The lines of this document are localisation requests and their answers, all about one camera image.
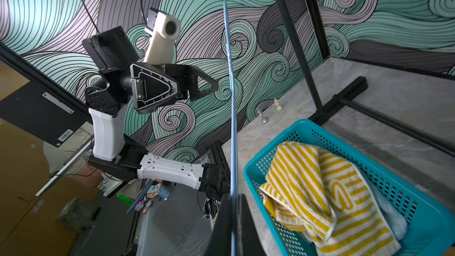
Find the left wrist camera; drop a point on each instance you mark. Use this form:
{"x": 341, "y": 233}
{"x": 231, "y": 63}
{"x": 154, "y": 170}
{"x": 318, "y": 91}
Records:
{"x": 164, "y": 30}

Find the blue wire hanger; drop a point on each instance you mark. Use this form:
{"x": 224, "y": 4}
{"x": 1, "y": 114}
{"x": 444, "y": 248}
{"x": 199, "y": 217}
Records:
{"x": 234, "y": 151}

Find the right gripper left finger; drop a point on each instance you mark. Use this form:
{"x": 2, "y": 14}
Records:
{"x": 220, "y": 239}

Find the light blue towel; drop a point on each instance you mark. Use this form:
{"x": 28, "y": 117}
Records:
{"x": 394, "y": 219}

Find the teal perforated plastic basket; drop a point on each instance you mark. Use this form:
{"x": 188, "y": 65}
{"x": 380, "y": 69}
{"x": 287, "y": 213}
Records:
{"x": 431, "y": 226}

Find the yellow striped towel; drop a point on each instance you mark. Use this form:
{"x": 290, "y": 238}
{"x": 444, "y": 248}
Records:
{"x": 325, "y": 197}

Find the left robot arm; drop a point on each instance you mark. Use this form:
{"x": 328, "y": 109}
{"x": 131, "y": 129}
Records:
{"x": 108, "y": 100}

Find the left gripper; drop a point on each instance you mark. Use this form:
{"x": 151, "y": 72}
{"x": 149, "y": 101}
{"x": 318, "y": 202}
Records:
{"x": 155, "y": 86}

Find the silver chess piece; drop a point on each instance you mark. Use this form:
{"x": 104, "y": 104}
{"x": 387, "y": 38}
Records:
{"x": 260, "y": 114}

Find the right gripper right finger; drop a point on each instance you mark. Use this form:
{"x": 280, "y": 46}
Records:
{"x": 248, "y": 242}

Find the white chess pawn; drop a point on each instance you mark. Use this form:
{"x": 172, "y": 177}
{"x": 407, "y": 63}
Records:
{"x": 278, "y": 105}

